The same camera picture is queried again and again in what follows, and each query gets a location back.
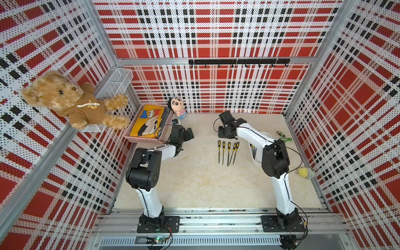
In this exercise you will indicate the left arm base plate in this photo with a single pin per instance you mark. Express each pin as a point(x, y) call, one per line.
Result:
point(162, 224)

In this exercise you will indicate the yellow printed folded cloth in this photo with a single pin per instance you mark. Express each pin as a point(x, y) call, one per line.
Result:
point(148, 121)

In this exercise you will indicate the white plastic storage box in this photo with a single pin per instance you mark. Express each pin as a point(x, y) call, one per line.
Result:
point(255, 162)

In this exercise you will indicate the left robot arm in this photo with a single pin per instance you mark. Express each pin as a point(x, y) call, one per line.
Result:
point(144, 169)

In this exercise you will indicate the black yellow file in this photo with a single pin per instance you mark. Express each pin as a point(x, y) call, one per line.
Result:
point(229, 149)
point(224, 146)
point(253, 150)
point(231, 157)
point(235, 151)
point(219, 147)

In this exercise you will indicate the yellow plush ball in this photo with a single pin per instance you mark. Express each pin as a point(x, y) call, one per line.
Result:
point(306, 173)

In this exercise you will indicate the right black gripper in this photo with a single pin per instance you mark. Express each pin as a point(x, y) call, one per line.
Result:
point(220, 134)

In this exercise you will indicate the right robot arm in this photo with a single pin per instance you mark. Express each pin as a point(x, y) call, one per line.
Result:
point(271, 154)

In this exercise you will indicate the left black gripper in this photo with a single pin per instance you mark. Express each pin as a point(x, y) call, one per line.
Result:
point(188, 137)

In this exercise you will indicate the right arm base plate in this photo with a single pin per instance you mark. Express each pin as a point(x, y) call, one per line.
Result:
point(282, 224)

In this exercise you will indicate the brown teddy bear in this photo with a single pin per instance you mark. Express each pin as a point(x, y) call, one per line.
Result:
point(78, 103)

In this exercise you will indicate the small green circuit board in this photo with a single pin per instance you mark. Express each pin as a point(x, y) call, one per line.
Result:
point(156, 240)

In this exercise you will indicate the aluminium front rail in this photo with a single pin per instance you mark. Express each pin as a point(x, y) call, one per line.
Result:
point(220, 221)

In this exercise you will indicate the white wire wall basket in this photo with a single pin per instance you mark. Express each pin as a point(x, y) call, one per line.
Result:
point(112, 84)

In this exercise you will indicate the black wall hook rail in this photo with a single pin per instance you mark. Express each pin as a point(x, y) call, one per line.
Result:
point(218, 62)

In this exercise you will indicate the cartoon boy plush doll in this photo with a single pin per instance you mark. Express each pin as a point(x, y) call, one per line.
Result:
point(176, 104)

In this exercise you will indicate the pink perforated basket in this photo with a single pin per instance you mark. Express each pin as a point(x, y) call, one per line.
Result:
point(160, 138)

